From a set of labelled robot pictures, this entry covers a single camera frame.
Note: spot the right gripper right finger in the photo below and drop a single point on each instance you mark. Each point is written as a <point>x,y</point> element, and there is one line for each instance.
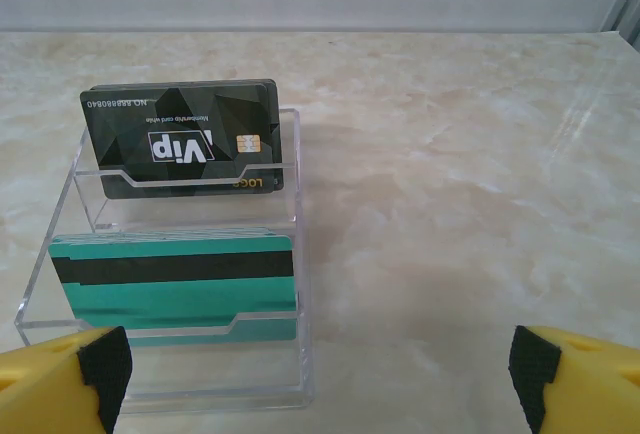
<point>590,394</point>

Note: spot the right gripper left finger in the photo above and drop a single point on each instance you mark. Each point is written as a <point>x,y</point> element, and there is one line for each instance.
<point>40,394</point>

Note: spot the clear acrylic card holder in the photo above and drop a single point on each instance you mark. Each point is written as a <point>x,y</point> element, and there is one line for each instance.
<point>210,379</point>

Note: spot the black VIP card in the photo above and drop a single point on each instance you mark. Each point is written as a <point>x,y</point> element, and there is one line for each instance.
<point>175,119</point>

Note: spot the teal card with black stripe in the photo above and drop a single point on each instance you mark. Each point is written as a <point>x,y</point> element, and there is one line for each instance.
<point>60,249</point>
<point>200,294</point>

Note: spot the black plastic card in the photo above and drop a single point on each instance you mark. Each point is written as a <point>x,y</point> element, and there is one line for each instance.
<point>271,104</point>

